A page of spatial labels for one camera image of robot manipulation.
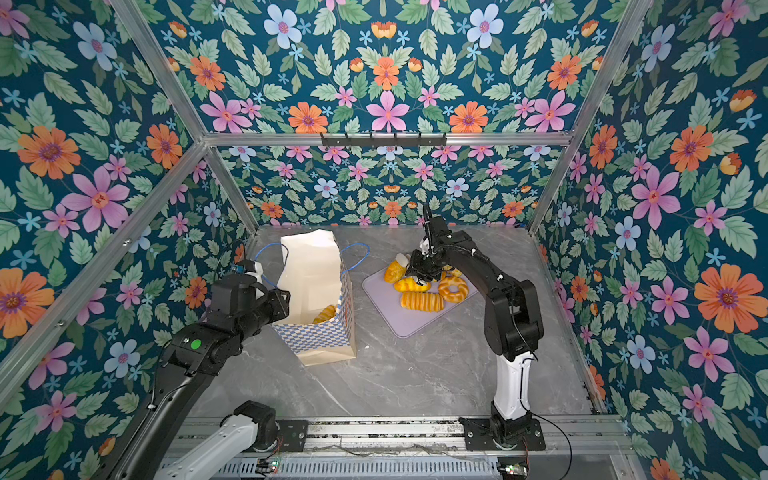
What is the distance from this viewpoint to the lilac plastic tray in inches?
37.4

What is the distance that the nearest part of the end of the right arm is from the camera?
2.31 ft

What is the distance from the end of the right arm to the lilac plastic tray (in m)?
0.14
